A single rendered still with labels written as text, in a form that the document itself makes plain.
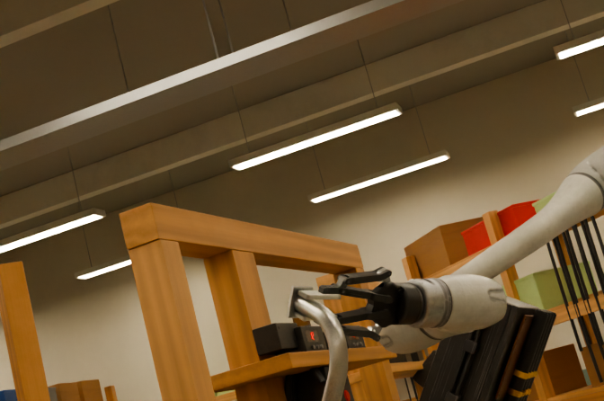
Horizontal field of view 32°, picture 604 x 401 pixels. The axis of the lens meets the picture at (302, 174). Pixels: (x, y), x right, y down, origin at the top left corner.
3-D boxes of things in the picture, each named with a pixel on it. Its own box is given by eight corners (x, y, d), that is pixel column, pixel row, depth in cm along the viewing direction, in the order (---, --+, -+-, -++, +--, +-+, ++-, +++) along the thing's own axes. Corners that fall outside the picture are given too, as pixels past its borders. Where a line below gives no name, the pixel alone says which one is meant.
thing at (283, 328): (304, 347, 285) (297, 322, 287) (282, 349, 272) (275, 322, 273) (280, 354, 288) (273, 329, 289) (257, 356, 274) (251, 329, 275)
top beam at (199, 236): (364, 268, 383) (357, 245, 385) (159, 238, 245) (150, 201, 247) (341, 275, 386) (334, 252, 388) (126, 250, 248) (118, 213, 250)
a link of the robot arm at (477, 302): (460, 324, 188) (415, 342, 199) (523, 322, 197) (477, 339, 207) (447, 265, 192) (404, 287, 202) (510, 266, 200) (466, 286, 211)
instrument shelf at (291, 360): (397, 357, 344) (394, 344, 345) (292, 368, 261) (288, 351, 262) (328, 377, 352) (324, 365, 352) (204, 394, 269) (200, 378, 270)
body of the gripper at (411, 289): (395, 319, 195) (353, 320, 190) (402, 274, 194) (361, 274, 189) (420, 333, 189) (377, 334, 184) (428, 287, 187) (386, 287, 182)
